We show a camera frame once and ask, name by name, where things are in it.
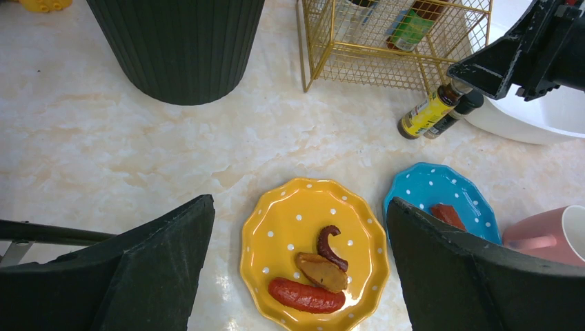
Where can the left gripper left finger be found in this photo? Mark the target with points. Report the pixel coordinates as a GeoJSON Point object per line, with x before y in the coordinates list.
{"type": "Point", "coordinates": [143, 279]}

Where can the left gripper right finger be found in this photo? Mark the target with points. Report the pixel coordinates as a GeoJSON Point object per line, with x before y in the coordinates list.
{"type": "Point", "coordinates": [454, 280]}

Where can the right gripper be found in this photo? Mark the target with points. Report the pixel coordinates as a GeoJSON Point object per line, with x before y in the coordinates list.
{"type": "Point", "coordinates": [542, 52]}

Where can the small black cap bottle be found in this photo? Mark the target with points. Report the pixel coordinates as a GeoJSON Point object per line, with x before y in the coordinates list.
{"type": "Point", "coordinates": [467, 103]}

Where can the small yellow label bottle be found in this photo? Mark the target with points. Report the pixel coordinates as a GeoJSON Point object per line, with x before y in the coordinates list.
{"type": "Point", "coordinates": [422, 117]}

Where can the yellow dotted plate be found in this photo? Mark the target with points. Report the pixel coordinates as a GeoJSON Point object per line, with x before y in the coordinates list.
{"type": "Point", "coordinates": [287, 221]}

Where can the red meat pieces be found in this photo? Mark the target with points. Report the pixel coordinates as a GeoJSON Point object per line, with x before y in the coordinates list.
{"type": "Point", "coordinates": [448, 215]}

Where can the white plastic tub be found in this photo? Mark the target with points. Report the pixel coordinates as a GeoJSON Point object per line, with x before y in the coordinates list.
{"type": "Point", "coordinates": [556, 117]}

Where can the blue dotted plate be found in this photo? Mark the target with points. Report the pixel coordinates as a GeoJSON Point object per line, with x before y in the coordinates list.
{"type": "Point", "coordinates": [427, 184]}

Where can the pink mug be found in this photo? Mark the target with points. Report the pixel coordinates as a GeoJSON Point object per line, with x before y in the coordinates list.
{"type": "Point", "coordinates": [556, 235]}

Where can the black tripod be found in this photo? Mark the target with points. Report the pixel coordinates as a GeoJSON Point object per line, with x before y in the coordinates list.
{"type": "Point", "coordinates": [23, 235]}

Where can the brown food piece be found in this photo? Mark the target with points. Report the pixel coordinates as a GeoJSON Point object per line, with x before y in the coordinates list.
{"type": "Point", "coordinates": [322, 272]}

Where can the dark curved sausage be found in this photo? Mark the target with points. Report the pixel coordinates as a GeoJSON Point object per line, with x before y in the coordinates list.
{"type": "Point", "coordinates": [324, 249]}

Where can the red sausage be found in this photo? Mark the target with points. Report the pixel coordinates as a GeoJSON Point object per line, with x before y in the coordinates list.
{"type": "Point", "coordinates": [305, 298]}

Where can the black ribbed trash bin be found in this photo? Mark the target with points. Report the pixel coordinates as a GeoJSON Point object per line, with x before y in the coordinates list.
{"type": "Point", "coordinates": [185, 53]}

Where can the colourful toy blocks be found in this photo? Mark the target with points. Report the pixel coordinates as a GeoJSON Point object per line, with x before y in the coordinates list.
{"type": "Point", "coordinates": [44, 6]}

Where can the gold wire basket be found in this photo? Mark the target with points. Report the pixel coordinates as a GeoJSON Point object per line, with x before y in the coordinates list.
{"type": "Point", "coordinates": [461, 30]}

